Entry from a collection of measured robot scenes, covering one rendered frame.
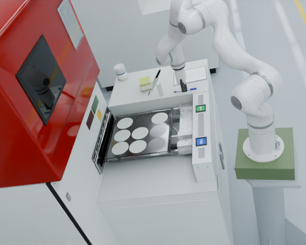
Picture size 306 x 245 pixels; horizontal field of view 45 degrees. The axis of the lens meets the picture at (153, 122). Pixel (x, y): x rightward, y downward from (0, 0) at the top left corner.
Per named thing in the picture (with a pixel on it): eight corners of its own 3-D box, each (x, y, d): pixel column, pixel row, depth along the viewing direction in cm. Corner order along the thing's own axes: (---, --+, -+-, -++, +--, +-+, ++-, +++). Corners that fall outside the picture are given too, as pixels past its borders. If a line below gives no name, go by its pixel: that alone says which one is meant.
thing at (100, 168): (99, 174, 200) (93, 163, 194) (113, 121, 233) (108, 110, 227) (102, 174, 200) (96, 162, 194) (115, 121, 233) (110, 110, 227)
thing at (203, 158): (197, 183, 181) (192, 164, 173) (196, 112, 223) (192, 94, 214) (216, 181, 179) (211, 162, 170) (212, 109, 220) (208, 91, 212)
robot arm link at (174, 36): (163, 35, 173) (161, 71, 200) (191, 21, 176) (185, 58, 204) (153, 23, 176) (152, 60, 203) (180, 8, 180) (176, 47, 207)
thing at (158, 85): (153, 97, 220) (147, 79, 212) (154, 94, 223) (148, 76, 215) (163, 96, 219) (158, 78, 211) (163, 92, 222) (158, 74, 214)
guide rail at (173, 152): (109, 163, 209) (107, 159, 207) (110, 160, 211) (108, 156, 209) (195, 152, 197) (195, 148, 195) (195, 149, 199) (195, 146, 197)
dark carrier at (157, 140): (106, 159, 201) (106, 158, 201) (116, 118, 227) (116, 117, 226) (167, 151, 193) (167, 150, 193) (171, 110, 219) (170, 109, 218)
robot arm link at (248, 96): (280, 118, 161) (278, 75, 146) (249, 141, 157) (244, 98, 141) (260, 107, 170) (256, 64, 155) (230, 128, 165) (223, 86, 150)
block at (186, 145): (178, 150, 194) (177, 146, 192) (178, 145, 196) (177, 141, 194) (193, 148, 192) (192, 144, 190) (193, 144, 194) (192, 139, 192)
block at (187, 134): (178, 139, 200) (177, 135, 198) (178, 135, 202) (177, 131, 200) (193, 137, 198) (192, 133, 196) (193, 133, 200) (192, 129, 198)
